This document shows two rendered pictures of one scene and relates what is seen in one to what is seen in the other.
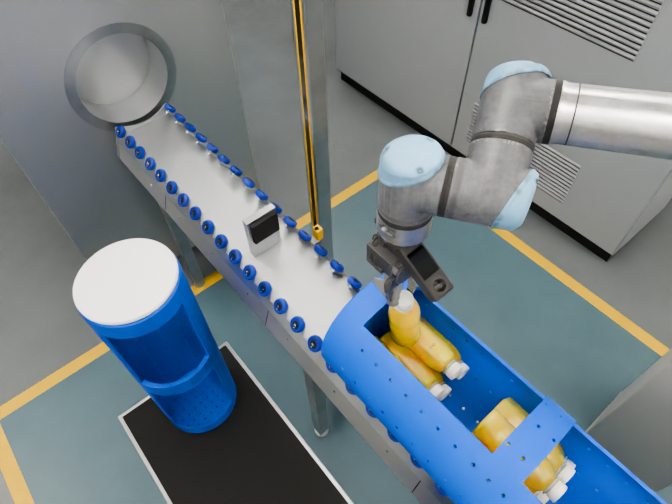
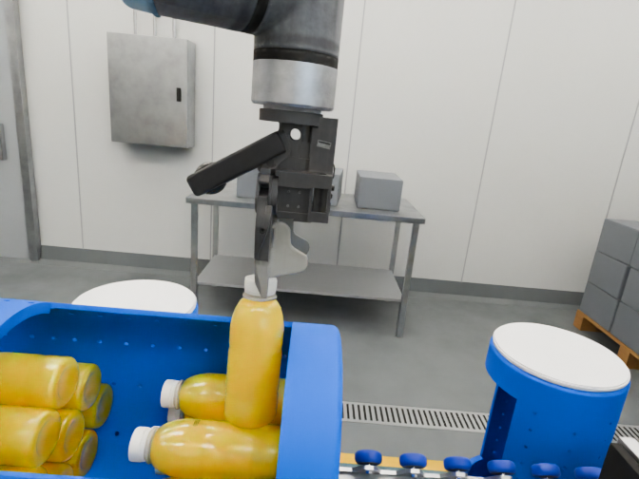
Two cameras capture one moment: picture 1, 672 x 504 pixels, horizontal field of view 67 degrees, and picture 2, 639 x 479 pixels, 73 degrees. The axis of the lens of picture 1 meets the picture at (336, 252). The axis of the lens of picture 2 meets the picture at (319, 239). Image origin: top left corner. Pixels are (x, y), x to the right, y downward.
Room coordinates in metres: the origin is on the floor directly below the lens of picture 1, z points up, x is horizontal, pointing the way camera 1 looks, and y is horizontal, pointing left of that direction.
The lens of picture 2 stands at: (0.87, -0.48, 1.50)
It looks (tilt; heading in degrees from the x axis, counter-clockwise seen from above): 16 degrees down; 128
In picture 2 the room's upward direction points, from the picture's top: 5 degrees clockwise
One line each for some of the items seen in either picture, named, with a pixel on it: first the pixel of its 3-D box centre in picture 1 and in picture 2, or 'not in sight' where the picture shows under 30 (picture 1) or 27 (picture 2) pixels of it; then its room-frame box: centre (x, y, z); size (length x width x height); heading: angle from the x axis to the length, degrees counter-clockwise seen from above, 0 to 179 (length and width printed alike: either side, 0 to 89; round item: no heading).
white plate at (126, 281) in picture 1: (126, 279); (557, 353); (0.78, 0.57, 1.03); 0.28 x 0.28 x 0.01
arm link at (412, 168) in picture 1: (410, 182); (298, 1); (0.53, -0.11, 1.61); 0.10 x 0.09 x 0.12; 71
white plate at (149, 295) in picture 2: not in sight; (136, 303); (-0.04, 0.01, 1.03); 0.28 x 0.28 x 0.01
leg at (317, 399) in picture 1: (317, 403); not in sight; (0.68, 0.09, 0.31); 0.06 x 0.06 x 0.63; 39
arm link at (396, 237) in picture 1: (402, 220); (294, 90); (0.53, -0.11, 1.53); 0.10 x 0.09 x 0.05; 129
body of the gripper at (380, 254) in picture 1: (397, 246); (294, 167); (0.54, -0.11, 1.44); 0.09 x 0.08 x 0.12; 39
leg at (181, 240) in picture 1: (183, 246); not in sight; (1.44, 0.70, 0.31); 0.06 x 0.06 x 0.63; 39
